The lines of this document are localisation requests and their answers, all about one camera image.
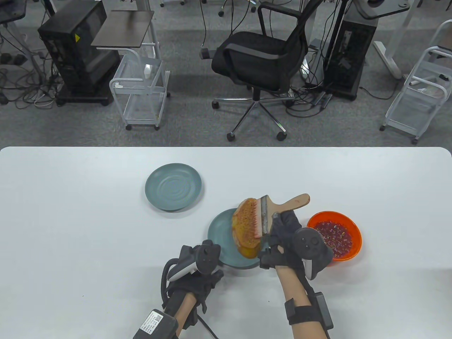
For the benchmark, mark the person's left forearm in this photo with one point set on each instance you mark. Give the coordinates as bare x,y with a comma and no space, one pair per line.
185,310

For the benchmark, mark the person's right hand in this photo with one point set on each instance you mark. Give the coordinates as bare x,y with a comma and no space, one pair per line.
282,229

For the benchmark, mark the black power adapter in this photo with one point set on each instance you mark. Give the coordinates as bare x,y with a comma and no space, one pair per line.
205,53

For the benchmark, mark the person's left hand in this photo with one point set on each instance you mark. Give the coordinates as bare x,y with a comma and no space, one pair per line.
192,286

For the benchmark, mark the white desk leg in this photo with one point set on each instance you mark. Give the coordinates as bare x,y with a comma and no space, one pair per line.
388,60

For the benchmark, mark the teal round plate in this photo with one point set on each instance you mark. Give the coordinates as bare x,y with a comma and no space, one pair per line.
219,233
173,187

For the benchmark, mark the orange plastic bowl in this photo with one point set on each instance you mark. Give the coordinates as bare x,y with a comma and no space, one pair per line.
356,233

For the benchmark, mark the brown bread slice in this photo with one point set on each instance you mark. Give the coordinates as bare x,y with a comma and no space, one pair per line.
243,226

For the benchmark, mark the wooden brush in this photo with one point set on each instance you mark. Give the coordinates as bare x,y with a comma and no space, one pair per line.
289,204

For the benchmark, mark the black computer tower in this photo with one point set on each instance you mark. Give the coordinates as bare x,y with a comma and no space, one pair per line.
70,53
349,53

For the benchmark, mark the black office chair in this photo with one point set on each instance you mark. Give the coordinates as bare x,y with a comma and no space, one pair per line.
254,56

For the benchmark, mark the person's right forearm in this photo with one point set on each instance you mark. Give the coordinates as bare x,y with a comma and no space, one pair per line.
291,286

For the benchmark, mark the black power strip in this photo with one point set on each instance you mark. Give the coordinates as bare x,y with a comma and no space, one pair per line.
323,99

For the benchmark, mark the black round hand controller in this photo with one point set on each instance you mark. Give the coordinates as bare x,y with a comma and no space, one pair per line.
206,256
310,242

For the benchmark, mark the brown side table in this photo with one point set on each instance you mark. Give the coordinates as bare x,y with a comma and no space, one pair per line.
123,28

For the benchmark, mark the black desk top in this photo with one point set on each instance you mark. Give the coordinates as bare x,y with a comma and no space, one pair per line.
385,10

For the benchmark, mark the black labelled wrist camera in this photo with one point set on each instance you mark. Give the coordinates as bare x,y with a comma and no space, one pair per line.
155,325

